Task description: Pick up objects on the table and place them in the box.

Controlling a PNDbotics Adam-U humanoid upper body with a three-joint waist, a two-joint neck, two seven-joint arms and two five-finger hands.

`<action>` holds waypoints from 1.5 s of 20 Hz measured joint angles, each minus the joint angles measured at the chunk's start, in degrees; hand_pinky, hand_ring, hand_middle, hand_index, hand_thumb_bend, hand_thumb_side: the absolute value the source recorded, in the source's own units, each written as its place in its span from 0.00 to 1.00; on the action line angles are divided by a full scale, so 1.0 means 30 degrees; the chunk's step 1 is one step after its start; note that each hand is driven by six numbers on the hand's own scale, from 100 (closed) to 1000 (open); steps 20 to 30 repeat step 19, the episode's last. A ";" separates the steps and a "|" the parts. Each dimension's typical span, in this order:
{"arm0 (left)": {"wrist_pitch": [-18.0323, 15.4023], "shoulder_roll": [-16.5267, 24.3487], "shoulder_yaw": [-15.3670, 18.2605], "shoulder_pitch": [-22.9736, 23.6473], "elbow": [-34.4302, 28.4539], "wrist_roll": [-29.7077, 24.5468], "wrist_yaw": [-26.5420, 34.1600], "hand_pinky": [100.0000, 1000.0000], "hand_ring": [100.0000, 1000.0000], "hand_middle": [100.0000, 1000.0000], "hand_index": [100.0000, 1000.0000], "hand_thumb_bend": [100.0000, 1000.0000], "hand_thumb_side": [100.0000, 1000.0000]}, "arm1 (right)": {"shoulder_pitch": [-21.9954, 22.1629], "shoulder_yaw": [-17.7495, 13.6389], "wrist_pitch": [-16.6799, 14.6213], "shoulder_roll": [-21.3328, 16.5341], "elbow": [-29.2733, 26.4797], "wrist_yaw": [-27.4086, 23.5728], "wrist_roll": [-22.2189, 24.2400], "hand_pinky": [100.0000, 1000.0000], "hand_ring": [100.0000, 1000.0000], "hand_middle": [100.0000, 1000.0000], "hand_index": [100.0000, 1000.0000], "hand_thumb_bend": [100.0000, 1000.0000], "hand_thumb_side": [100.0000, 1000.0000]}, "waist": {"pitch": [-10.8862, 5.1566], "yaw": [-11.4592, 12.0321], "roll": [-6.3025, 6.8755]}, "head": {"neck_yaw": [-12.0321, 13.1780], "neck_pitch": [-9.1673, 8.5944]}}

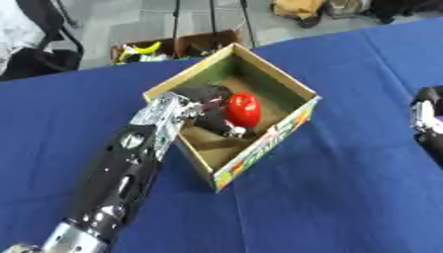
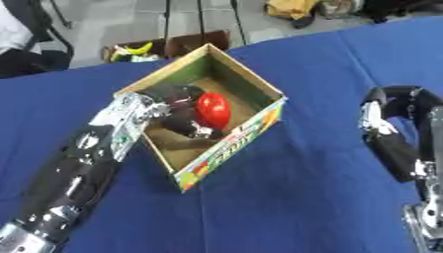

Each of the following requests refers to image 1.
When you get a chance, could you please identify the black bag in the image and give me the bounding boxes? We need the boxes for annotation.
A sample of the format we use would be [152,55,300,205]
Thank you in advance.
[368,0,443,25]

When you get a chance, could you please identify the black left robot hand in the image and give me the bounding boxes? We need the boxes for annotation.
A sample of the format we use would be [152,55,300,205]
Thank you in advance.
[169,83,260,139]

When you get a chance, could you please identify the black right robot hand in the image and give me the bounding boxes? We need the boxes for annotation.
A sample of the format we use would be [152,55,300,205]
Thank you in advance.
[408,85,443,162]

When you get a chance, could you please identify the yellow bag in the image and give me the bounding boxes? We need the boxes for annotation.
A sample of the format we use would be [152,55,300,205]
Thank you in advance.
[270,0,327,29]

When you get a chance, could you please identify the tan cardboard box green inside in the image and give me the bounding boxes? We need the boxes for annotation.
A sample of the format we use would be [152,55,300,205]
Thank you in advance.
[141,42,322,194]

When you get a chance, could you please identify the black office chair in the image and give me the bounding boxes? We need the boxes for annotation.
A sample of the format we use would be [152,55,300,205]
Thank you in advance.
[0,0,87,82]

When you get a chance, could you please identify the black tripod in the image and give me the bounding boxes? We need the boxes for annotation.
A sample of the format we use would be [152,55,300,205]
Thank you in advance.
[169,0,258,49]

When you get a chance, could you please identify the grey bag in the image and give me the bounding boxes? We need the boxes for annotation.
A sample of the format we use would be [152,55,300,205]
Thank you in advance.
[323,0,374,20]

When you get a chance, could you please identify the red toy apple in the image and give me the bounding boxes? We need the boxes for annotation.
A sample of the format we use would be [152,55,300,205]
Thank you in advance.
[222,91,263,129]

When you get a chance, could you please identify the brown cardboard box with items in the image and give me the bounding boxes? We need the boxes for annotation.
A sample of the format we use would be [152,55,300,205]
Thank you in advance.
[109,29,242,65]

